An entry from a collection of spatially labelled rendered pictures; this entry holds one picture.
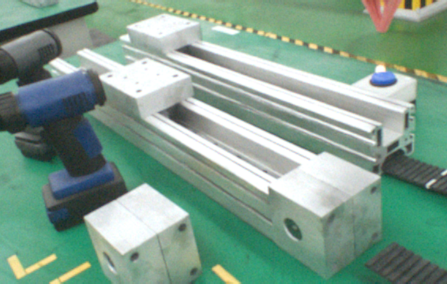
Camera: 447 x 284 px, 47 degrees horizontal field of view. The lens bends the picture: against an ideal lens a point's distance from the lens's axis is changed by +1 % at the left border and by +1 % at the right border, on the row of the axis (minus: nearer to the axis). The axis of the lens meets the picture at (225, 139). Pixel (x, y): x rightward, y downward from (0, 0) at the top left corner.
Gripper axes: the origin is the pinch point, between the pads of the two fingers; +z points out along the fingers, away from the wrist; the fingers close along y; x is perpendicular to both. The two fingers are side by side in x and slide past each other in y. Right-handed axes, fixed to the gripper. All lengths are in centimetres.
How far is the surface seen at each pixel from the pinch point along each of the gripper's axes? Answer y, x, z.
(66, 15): 2, -153, 19
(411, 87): -3.0, 4.0, 11.2
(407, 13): -237, -165, 90
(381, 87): 1.6, 1.4, 10.1
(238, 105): 17.4, -19.3, 13.2
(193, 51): 10.2, -44.5, 9.8
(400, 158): 11.1, 12.2, 15.4
